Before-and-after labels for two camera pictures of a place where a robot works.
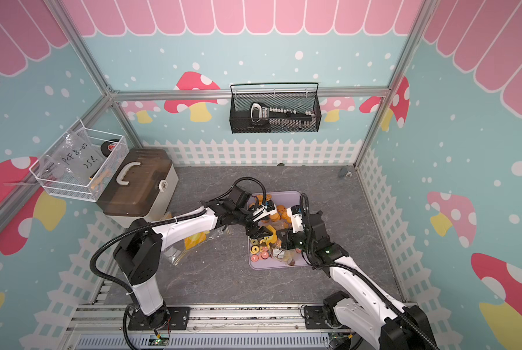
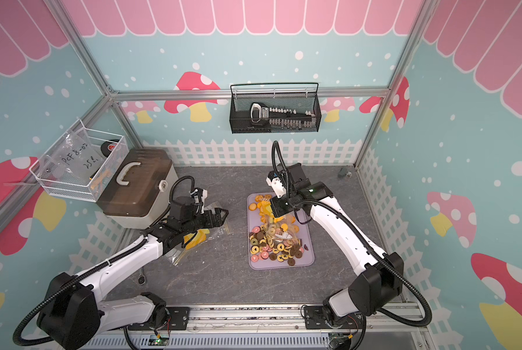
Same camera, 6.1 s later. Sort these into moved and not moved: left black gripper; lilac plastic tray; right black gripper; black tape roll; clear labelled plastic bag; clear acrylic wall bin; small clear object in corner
Moved: right black gripper; left black gripper
Not moved: small clear object in corner; lilac plastic tray; clear acrylic wall bin; black tape roll; clear labelled plastic bag
